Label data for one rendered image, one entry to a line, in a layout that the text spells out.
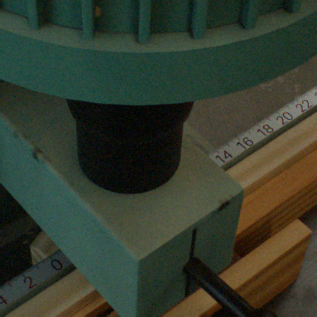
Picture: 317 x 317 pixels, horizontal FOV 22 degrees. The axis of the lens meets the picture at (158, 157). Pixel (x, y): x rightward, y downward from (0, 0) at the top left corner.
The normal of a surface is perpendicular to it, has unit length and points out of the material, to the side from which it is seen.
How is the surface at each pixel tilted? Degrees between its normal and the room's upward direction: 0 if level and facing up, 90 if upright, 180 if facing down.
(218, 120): 0
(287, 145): 0
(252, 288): 90
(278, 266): 90
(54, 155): 0
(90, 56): 90
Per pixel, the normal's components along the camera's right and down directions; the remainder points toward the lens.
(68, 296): 0.04, -0.65
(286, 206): 0.64, 0.60
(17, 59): -0.41, 0.69
